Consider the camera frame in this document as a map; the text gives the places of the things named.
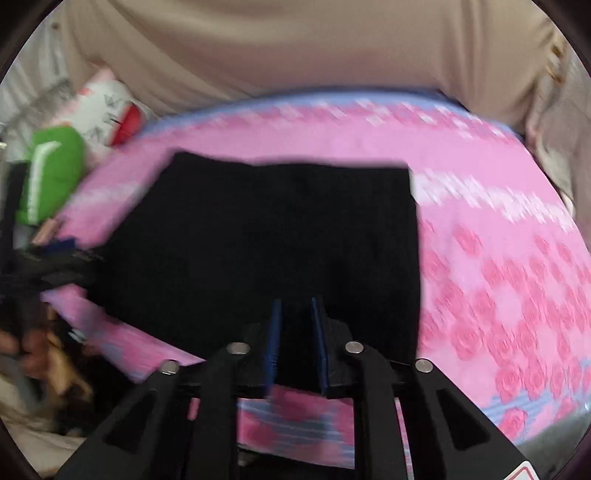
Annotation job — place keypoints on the pink rose bed sheet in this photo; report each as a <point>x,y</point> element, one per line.
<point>485,184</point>

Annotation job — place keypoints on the pale floral quilt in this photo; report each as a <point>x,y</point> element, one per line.
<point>554,152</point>

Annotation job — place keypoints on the beige blanket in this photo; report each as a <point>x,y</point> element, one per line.
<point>300,41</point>

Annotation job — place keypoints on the white cartoon face pillow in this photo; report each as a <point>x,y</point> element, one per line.
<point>99,110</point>

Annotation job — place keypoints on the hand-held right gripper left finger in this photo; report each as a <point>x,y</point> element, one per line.
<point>207,415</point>

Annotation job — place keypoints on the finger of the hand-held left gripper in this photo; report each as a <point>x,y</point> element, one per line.
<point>69,267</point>

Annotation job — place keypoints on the black pants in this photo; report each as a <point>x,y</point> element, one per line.
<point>258,249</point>

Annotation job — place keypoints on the green plush toy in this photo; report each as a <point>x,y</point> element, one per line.
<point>53,170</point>

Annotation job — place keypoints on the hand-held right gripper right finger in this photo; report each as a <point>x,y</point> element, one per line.
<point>392,415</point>

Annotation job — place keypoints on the person's left hand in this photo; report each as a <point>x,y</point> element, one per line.
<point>21,346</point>

